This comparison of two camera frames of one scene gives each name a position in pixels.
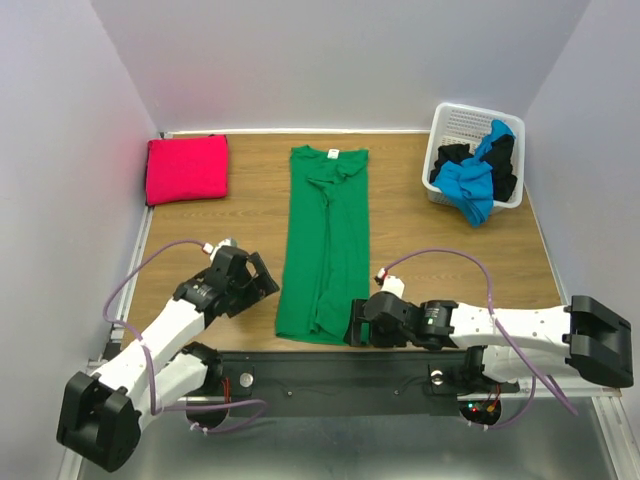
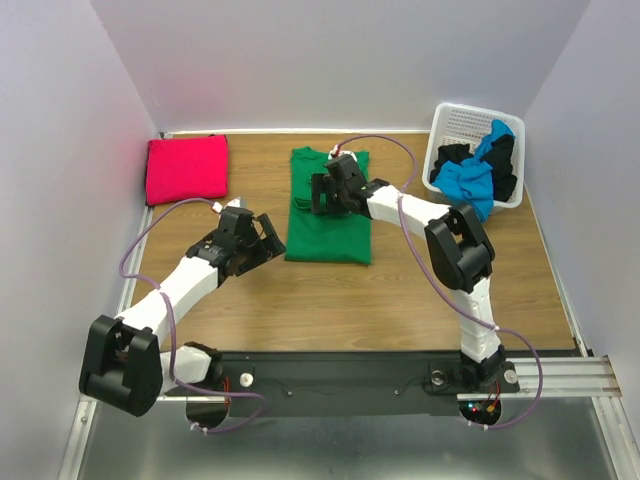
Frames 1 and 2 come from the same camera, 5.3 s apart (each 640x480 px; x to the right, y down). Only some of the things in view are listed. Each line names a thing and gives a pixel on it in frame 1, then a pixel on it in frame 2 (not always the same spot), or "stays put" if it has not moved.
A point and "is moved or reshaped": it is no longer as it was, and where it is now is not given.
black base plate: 354,383 stays put
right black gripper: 356,322 to 325,192
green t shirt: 325,252 is moved or reshaped
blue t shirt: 468,183 stays put
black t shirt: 499,157 stays put
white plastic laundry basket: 468,124 stays put
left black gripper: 263,286 to 270,247
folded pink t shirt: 186,168 stays put
